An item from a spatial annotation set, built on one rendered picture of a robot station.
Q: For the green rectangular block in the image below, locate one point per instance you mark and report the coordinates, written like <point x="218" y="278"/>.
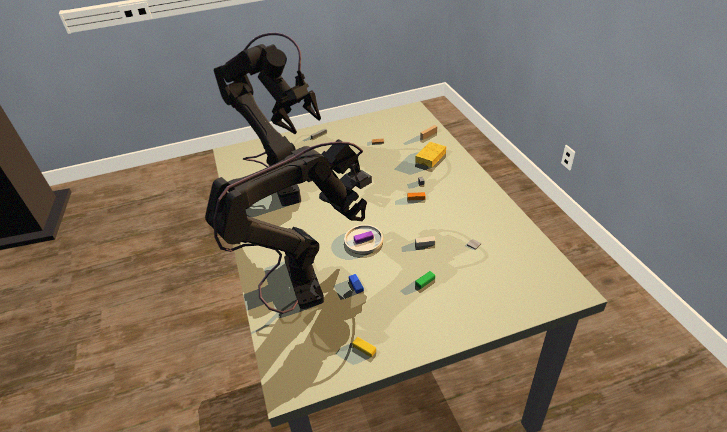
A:
<point x="425" y="279"/>

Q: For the blue rectangular block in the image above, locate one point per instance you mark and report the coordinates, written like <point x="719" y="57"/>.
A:
<point x="355" y="282"/>

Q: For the cream round saucer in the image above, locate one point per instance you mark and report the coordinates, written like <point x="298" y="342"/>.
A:
<point x="366" y="246"/>

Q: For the yellow sponge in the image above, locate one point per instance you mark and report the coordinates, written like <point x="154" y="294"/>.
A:
<point x="430" y="154"/>

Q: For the purple block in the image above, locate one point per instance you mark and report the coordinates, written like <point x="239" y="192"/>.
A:
<point x="363" y="237"/>

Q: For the yellow rectangular block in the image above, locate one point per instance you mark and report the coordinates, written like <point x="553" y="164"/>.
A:
<point x="364" y="347"/>

